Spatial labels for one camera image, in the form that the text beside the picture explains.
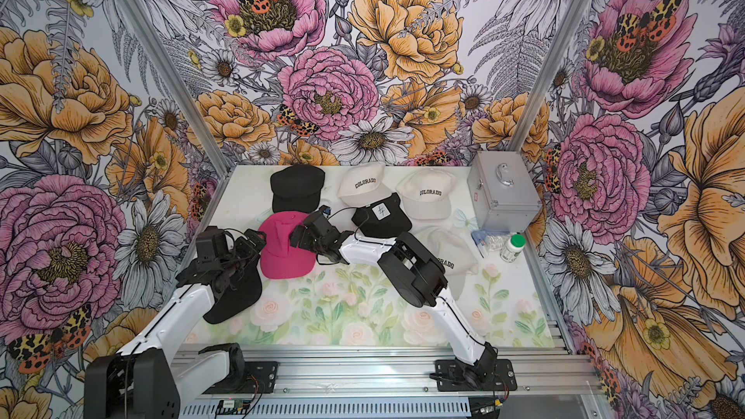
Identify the clear plastic bag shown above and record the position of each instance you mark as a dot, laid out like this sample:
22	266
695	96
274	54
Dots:
488	242

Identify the white Colorado cap back centre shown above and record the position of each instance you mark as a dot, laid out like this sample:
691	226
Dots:
362	185

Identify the black cap with patch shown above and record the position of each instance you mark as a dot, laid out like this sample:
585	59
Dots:
384	219

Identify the pink cap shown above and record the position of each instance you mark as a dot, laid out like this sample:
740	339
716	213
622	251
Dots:
279	260

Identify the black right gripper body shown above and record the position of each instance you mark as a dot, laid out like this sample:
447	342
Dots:
307	241

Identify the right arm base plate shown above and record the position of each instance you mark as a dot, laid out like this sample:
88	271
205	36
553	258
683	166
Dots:
455	376

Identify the white bottle green lid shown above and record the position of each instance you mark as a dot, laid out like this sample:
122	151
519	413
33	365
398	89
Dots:
513	248

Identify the white Colorado cap back right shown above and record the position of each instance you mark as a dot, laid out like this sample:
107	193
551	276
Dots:
425	194

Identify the white colorado cap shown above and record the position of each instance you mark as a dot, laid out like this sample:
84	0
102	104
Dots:
362	185
454	254
425	194

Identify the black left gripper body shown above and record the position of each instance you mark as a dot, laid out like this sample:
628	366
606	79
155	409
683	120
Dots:
242	252

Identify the perforated metal tray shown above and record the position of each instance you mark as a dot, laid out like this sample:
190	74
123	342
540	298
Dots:
270	407

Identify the silver metal case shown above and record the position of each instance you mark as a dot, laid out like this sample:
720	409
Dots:
503	194

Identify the small circuit board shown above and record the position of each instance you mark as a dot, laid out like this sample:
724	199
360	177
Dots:
231	407

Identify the aluminium front rail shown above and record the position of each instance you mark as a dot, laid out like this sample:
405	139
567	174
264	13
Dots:
357	370

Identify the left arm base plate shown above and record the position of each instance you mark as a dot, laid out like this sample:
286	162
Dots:
259	378

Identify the white Colorado cap front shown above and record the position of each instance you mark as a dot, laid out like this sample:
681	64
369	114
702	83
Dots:
454	254

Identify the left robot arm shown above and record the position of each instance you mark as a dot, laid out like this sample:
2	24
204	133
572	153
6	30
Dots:
138	381

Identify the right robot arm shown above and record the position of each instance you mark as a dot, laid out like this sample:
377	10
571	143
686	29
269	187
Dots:
418	277

